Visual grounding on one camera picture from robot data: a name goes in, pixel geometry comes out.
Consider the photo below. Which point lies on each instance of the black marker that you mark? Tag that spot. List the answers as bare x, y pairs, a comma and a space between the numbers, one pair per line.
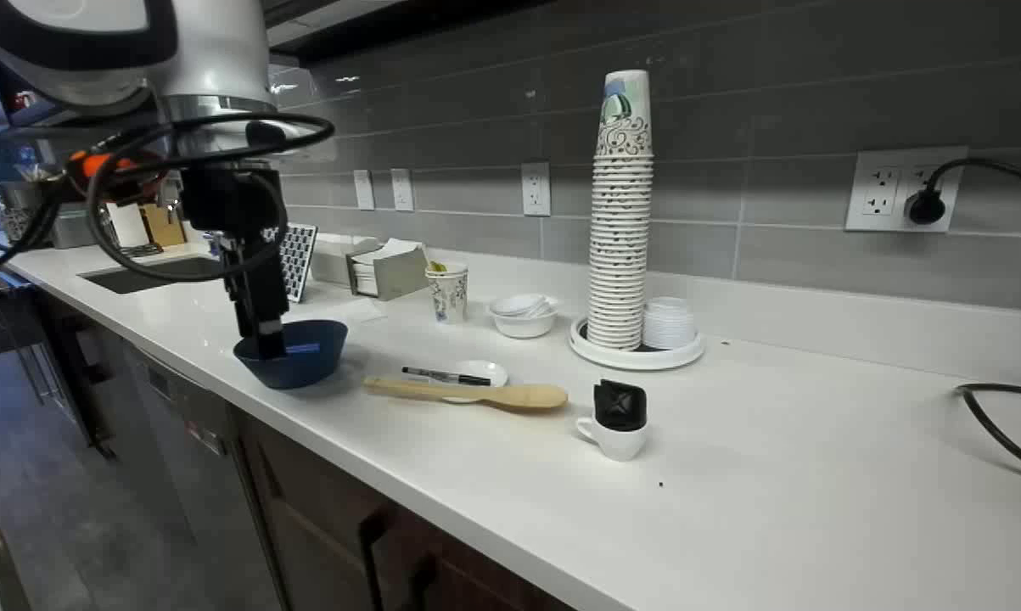
442, 375

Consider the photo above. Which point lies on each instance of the blue bowl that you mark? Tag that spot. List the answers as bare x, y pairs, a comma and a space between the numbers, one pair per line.
315, 361

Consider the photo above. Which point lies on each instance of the black and white grid panel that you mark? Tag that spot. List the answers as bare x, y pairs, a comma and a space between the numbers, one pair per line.
298, 259

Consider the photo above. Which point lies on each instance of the small white plate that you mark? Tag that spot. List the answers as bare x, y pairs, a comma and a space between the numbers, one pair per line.
486, 370

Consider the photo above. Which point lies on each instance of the napkin dispenser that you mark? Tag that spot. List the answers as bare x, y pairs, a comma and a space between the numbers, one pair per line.
395, 271

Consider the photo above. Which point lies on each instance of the white card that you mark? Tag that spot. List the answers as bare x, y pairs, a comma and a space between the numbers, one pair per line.
128, 225

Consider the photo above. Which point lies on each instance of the small white cup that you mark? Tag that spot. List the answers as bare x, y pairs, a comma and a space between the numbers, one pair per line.
619, 443

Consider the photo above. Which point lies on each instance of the white box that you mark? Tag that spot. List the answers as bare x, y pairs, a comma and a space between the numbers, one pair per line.
330, 259

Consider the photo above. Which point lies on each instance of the blue marker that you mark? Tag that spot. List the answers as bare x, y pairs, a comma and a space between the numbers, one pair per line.
305, 347

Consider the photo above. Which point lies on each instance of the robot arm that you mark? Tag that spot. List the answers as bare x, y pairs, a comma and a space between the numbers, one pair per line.
213, 51

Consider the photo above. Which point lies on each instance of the stack of paper cups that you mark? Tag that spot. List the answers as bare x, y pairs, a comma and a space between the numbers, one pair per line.
620, 238

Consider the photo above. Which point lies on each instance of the dark wall cabinet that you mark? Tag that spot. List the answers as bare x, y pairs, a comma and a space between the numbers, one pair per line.
374, 25

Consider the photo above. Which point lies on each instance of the wooden spatula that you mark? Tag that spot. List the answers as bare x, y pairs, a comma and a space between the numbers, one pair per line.
518, 396

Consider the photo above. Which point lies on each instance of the stack of white lids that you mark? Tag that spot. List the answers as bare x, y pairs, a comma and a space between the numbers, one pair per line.
670, 327

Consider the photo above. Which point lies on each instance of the black folded object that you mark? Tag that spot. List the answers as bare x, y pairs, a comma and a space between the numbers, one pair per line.
620, 406

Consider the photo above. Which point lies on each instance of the small white bowl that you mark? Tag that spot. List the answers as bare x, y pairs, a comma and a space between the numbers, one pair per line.
524, 327

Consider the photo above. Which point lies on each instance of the steel dishwasher door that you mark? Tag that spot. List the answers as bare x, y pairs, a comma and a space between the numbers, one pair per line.
196, 475

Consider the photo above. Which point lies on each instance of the brown cabinet door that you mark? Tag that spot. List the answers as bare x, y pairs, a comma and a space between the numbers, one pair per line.
315, 526

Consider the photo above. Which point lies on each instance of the round white tray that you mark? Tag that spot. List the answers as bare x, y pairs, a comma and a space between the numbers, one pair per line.
629, 356

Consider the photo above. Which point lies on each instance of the metal container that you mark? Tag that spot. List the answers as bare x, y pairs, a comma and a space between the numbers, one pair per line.
69, 229

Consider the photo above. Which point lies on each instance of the printed paper cup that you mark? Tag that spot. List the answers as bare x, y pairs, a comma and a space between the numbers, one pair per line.
449, 297

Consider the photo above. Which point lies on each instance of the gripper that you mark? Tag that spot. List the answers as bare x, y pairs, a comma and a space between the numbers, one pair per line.
226, 199

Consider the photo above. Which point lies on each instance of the brown cardboard piece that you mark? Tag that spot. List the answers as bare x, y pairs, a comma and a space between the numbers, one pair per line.
165, 227

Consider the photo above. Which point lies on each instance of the heap of white spoons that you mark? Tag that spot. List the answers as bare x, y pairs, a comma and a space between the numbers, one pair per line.
520, 305

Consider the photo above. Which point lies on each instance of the wide white wall socket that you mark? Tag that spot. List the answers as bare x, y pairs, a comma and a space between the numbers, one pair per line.
875, 191

